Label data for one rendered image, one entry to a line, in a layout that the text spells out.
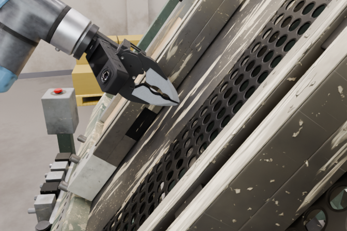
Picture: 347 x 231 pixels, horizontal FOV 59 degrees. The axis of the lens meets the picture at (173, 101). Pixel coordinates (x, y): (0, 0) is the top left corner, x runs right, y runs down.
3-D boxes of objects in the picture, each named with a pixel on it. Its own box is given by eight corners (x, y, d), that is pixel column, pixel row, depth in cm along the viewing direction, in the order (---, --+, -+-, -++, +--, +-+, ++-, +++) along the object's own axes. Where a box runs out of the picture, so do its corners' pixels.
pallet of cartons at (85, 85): (74, 86, 412) (67, 37, 386) (157, 78, 441) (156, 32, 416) (74, 110, 342) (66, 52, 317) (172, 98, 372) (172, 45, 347)
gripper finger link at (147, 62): (171, 70, 59) (132, 45, 56) (172, 73, 57) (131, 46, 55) (157, 90, 60) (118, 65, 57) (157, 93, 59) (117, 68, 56)
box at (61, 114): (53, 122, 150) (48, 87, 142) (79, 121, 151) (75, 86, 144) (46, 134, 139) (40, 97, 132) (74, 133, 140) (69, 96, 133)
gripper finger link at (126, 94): (158, 88, 60) (120, 64, 57) (158, 91, 58) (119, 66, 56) (144, 106, 61) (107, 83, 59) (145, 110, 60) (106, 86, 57)
